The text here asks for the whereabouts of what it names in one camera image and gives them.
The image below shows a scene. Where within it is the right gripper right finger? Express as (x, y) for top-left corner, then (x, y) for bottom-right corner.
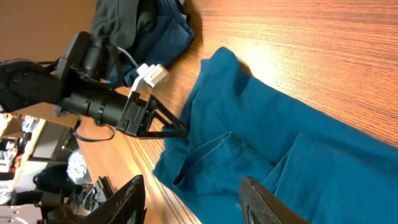
(239, 177), (308, 224)

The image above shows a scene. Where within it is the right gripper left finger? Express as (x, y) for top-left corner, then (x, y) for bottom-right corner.
(79, 175), (147, 224)

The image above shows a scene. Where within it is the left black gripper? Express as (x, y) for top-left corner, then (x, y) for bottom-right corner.
(116, 91), (187, 139)

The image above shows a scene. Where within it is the blue polo shirt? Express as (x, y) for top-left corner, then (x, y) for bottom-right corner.
(154, 47), (397, 223)

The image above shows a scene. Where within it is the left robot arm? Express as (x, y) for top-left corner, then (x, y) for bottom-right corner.
(1, 32), (187, 139)

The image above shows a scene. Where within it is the dark navy crumpled garment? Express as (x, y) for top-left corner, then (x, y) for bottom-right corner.
(126, 0), (195, 68)

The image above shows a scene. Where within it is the black crumpled garment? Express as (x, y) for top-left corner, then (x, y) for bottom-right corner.
(90, 0), (157, 49)

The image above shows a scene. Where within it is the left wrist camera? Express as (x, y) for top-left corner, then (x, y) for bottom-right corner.
(129, 63), (169, 96)

